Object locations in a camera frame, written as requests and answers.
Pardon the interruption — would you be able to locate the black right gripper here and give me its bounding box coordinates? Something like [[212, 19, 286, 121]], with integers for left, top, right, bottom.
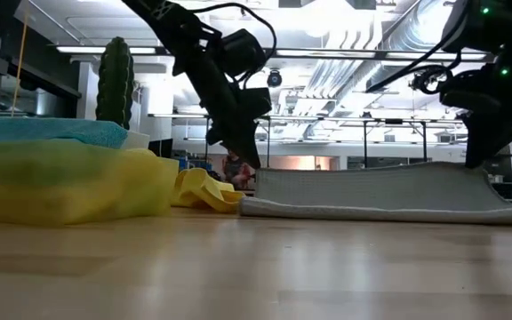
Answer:
[[440, 52, 512, 169]]

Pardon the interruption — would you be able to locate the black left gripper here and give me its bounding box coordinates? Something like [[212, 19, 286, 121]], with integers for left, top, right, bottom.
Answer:
[[171, 31, 274, 170]]

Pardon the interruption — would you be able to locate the yellow microfiber towel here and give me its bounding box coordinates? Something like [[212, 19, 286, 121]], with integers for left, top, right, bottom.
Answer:
[[171, 167, 246, 213]]

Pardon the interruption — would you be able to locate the grey microfiber towel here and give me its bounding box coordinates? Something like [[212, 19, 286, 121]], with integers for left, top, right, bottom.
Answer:
[[238, 161, 512, 227]]

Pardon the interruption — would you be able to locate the teal microfiber towel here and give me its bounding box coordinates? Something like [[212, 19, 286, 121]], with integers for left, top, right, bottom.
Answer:
[[0, 116, 129, 150]]

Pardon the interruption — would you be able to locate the black computer monitor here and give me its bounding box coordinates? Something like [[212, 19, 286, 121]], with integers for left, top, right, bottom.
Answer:
[[482, 148, 512, 199]]

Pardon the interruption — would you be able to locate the person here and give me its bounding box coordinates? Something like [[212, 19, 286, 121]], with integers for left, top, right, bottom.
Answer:
[[221, 150, 254, 191]]

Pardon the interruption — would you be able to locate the black ceiling spotlight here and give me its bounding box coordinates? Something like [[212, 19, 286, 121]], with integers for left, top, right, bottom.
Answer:
[[408, 65, 455, 95]]

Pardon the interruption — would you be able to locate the black beam with light strips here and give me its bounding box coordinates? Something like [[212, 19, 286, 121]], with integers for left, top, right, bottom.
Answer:
[[55, 44, 497, 63]]

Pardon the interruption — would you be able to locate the green cactus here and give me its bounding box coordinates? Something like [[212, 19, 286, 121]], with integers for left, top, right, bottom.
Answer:
[[94, 36, 135, 131]]

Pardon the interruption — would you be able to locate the yellow translucent plastic tray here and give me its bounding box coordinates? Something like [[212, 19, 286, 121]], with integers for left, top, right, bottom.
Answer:
[[0, 140, 180, 227]]

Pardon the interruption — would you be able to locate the black hanging dome camera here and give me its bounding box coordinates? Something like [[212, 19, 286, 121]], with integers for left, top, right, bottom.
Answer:
[[266, 69, 284, 89]]

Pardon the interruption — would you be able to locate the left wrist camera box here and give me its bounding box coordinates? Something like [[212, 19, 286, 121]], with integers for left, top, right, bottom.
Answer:
[[220, 28, 268, 77]]

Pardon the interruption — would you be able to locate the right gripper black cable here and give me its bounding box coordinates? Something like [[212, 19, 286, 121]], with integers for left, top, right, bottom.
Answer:
[[365, 0, 466, 95]]

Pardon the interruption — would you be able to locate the black background workstation frame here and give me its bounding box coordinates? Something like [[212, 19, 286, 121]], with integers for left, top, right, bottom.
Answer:
[[148, 113, 430, 170]]

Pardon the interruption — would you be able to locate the silver ventilation duct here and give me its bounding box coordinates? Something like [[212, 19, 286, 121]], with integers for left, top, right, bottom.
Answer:
[[364, 0, 461, 92]]

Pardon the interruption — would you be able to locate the orange extension cable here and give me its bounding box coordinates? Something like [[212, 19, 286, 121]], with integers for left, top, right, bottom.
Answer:
[[10, 11, 30, 117]]

